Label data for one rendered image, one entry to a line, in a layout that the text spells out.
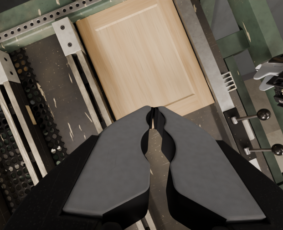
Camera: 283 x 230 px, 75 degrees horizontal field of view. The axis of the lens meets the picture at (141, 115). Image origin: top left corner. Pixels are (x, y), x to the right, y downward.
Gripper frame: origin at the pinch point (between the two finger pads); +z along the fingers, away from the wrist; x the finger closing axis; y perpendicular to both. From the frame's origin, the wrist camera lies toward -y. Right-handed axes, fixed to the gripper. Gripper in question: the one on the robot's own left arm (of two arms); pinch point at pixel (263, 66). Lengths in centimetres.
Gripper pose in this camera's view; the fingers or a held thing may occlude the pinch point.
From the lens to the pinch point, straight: 57.1
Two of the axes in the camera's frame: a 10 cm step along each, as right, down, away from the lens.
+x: 6.4, 6.4, 4.2
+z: -2.5, -3.4, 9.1
